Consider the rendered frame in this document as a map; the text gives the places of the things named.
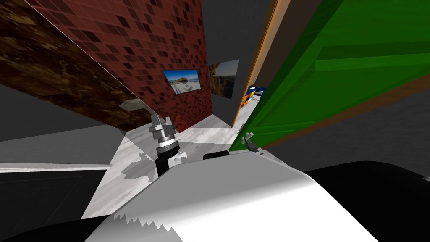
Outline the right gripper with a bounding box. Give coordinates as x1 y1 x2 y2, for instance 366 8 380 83
241 132 259 153

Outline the brown cliff wall picture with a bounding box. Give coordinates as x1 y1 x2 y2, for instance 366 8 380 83
208 59 240 100

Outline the blue sky wall picture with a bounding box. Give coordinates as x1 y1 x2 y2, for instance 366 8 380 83
163 68 202 96

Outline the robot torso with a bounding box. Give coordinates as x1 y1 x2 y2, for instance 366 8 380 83
84 150 380 242

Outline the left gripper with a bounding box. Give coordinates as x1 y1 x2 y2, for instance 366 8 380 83
149 114 176 136

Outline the green door leaf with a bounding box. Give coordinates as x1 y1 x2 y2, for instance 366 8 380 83
228 0 430 153

